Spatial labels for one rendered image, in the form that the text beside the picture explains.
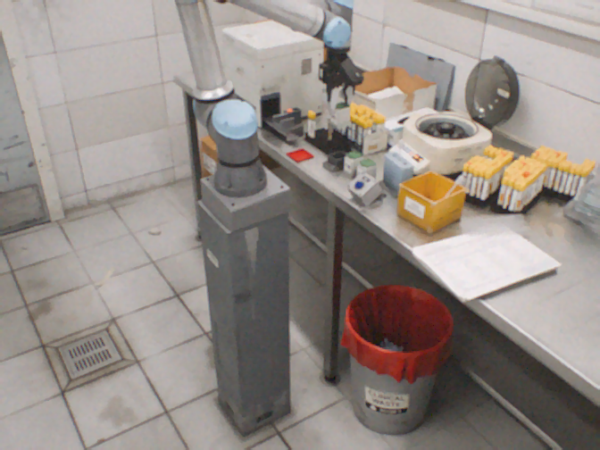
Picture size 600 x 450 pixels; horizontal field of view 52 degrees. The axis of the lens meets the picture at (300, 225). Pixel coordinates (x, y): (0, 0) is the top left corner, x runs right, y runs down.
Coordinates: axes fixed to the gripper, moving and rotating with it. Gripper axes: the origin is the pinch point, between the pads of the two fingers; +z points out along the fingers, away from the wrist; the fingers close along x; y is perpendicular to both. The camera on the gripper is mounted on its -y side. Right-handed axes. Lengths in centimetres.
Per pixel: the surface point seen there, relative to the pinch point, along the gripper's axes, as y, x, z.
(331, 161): 0.2, 2.6, 16.7
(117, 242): 126, 45, 107
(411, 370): -48, 5, 69
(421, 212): -42.4, 2.9, 13.9
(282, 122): 26.8, 4.8, 12.7
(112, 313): 74, 66, 107
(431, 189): -33.5, -9.2, 14.7
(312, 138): 18.0, -1.7, 16.9
